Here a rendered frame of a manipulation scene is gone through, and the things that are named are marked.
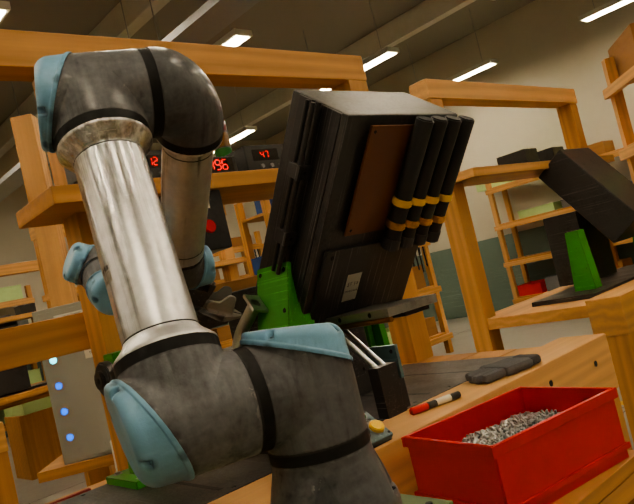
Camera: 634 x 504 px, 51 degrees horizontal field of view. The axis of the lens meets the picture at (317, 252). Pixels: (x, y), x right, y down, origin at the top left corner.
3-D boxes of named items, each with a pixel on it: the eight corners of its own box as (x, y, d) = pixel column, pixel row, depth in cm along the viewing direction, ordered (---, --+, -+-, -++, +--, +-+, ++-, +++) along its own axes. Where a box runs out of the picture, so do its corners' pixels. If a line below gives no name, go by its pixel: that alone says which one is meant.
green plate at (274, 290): (320, 360, 143) (316, 265, 147) (289, 359, 138) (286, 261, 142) (287, 363, 152) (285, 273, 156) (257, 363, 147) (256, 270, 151)
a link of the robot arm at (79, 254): (63, 288, 115) (57, 273, 123) (123, 303, 121) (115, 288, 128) (79, 246, 115) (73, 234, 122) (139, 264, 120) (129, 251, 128)
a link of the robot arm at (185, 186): (220, 24, 91) (199, 254, 127) (140, 29, 86) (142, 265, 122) (250, 74, 84) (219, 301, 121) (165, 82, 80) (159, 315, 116)
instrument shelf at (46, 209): (354, 174, 198) (351, 161, 198) (54, 204, 138) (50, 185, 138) (302, 195, 217) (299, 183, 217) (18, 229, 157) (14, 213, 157)
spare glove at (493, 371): (513, 363, 168) (511, 353, 168) (546, 362, 158) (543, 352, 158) (455, 385, 157) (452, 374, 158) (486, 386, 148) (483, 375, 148)
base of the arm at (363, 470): (431, 502, 74) (409, 415, 74) (336, 565, 64) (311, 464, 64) (339, 492, 85) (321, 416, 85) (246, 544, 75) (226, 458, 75)
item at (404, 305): (439, 306, 145) (435, 293, 145) (390, 322, 134) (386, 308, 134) (323, 325, 174) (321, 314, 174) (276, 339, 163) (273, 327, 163)
